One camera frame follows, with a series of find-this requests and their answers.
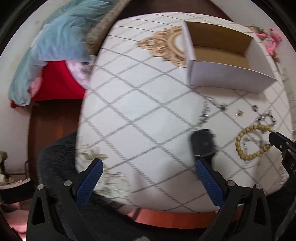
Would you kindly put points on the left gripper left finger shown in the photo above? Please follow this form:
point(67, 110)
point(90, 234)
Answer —
point(44, 221)

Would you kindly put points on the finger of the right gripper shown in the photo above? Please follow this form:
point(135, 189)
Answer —
point(283, 144)

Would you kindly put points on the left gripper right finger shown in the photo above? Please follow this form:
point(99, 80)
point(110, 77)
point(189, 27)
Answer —
point(243, 211)

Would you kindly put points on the small gold earrings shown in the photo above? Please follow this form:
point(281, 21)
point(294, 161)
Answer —
point(239, 113)

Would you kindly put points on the black smart watch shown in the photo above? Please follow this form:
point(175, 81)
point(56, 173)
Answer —
point(202, 144)

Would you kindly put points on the dark fuzzy stool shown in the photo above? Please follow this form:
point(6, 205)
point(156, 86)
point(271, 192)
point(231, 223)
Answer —
point(56, 163)

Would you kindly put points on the pink panther plush toy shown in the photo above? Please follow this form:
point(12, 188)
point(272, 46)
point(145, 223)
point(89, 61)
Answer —
point(270, 39)

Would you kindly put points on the white cardboard box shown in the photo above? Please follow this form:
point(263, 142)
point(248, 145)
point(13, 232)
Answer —
point(221, 57)

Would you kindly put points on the white patterned tablecloth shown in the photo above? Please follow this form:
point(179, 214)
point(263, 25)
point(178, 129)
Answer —
point(139, 113)

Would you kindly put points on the red bed sheet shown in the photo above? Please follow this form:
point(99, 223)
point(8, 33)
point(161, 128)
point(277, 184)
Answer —
point(57, 80)

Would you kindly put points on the teal blue duvet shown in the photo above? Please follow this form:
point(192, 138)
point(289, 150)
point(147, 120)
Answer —
point(63, 36)

